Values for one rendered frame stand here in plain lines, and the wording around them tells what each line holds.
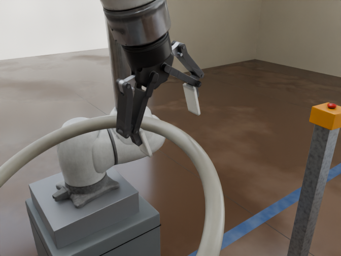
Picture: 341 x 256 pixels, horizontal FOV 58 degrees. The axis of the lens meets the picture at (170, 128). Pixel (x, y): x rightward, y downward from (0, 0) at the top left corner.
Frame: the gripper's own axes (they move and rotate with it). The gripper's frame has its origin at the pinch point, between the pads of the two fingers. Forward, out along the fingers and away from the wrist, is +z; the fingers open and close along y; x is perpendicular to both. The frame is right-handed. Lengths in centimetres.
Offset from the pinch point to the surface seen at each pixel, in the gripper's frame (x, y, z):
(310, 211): 7, -65, 113
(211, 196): 16.4, 6.9, 0.2
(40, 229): -47, 34, 50
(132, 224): -27, 10, 57
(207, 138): -146, -141, 219
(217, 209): 18.5, 8.0, 0.2
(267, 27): -333, -551, 325
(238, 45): -362, -478, 339
